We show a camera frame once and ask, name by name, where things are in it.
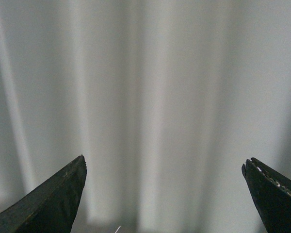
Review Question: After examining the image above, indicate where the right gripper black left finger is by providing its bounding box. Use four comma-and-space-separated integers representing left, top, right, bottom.
0, 155, 87, 233

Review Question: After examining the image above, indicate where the white curtain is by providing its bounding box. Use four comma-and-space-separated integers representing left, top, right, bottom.
0, 0, 291, 233

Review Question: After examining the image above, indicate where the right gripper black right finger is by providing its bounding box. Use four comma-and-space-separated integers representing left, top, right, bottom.
242, 158, 291, 233

